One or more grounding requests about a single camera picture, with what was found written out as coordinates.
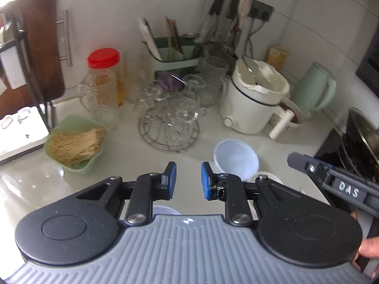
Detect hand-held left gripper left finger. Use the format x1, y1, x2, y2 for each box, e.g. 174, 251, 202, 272
74, 161, 178, 225

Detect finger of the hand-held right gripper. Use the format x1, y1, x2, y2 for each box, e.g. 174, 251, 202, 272
287, 151, 379, 214

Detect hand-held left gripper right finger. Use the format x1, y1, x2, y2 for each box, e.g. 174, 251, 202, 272
201, 162, 300, 225

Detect person's right hand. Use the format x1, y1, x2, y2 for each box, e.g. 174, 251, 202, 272
352, 235, 379, 279

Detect black induction cooker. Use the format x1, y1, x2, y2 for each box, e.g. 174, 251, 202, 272
313, 127, 379, 190

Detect floral bowl with beans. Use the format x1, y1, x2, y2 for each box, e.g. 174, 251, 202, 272
278, 98, 306, 128

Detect wok with glass lid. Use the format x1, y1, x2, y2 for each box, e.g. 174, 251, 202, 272
339, 107, 379, 183

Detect cluster of glass cups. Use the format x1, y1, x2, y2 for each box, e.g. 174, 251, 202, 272
133, 74, 208, 143

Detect light green kettle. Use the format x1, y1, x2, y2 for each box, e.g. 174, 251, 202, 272
291, 62, 338, 120

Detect white electric cooking pot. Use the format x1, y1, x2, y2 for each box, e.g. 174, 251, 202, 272
220, 56, 297, 139

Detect green plastic basket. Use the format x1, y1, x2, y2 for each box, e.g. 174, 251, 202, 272
44, 115, 107, 175

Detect pot lid white knob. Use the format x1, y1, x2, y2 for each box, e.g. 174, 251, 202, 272
241, 55, 282, 91

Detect purple scrubber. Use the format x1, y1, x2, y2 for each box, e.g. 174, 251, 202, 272
157, 72, 181, 91

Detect dried noodles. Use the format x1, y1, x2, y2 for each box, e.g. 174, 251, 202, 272
48, 127, 107, 167

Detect yellow packet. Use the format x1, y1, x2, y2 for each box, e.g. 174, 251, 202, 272
266, 45, 291, 70

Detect textured glass jar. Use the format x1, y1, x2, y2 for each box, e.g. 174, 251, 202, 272
203, 56, 230, 107

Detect textured glass pitcher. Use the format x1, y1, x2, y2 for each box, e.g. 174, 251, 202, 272
77, 69, 121, 131

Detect tall clear glass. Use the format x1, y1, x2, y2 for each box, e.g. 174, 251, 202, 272
124, 49, 152, 105

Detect green utensil holder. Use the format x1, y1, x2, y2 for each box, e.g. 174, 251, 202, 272
149, 37, 202, 75

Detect red lid plastic jar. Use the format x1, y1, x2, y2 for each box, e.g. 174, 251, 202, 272
87, 48, 125, 107

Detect black metal dish rack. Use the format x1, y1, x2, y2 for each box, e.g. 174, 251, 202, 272
0, 1, 56, 131

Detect bundle of chopsticks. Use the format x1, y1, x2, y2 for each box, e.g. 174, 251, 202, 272
138, 16, 186, 61

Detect white drip tray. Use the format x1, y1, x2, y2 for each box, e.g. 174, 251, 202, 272
0, 106, 51, 167

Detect hanging kitchen utensils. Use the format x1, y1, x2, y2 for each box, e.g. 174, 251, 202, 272
204, 0, 256, 54

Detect white cutting board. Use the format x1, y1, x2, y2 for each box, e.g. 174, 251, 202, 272
0, 47, 26, 90

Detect brown wooden cutting board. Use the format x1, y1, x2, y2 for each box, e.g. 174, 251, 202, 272
0, 0, 66, 116

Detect round wire cup rack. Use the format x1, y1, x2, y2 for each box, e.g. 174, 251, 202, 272
137, 115, 201, 154

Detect black wall power strip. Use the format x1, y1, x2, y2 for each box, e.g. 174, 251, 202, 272
249, 0, 275, 22

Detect metal bar handle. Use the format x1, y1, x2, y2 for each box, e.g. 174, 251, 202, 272
56, 9, 74, 67

